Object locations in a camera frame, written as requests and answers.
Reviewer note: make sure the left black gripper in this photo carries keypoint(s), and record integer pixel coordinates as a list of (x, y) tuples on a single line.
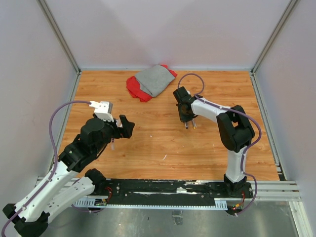
[(127, 127)]

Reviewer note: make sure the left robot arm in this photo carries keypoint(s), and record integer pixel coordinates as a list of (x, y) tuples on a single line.
[(32, 215)]

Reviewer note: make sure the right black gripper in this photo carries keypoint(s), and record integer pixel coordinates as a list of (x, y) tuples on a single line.
[(182, 118)]

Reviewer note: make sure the grey cable duct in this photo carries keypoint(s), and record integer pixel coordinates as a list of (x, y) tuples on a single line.
[(190, 203)]

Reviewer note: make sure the aluminium frame rail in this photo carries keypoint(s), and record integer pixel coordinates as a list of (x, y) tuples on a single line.
[(277, 191)]

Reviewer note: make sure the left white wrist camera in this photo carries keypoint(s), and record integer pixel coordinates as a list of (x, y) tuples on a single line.
[(103, 110)]

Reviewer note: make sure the grey folded cloth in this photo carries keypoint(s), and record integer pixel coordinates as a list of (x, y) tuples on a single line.
[(154, 80)]

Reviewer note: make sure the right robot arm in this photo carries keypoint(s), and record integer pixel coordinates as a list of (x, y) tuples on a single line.
[(235, 129)]

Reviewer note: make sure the purple pen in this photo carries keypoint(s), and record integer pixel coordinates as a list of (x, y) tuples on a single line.
[(112, 144)]

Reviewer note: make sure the red cloth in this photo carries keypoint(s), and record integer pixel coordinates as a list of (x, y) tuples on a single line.
[(133, 87)]

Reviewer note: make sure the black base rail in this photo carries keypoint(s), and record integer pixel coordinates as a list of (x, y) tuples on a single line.
[(133, 189)]

